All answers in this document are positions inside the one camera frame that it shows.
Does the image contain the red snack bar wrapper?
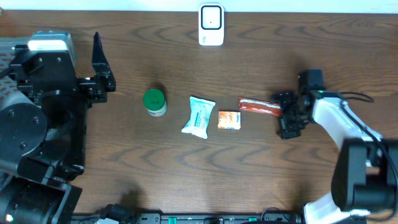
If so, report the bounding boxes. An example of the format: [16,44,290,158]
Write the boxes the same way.
[238,96,282,116]

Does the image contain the green lid jar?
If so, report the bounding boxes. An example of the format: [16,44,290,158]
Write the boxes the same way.
[143,89,167,117]

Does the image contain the orange small packet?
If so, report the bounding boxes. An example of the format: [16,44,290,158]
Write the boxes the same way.
[218,111,241,130]

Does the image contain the teal snack packet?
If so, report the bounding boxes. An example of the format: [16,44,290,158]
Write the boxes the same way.
[181,96,216,139]

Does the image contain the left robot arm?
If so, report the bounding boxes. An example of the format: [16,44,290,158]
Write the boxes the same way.
[1,30,116,224]

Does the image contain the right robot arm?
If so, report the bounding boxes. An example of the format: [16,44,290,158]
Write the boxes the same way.
[272,70,397,223]

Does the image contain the white barcode scanner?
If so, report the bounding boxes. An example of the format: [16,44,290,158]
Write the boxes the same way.
[198,3,225,46]

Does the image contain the grey plastic basket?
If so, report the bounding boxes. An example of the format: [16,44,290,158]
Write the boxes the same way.
[1,37,33,110]

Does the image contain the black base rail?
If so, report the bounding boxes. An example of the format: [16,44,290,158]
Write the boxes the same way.
[69,203,305,224]

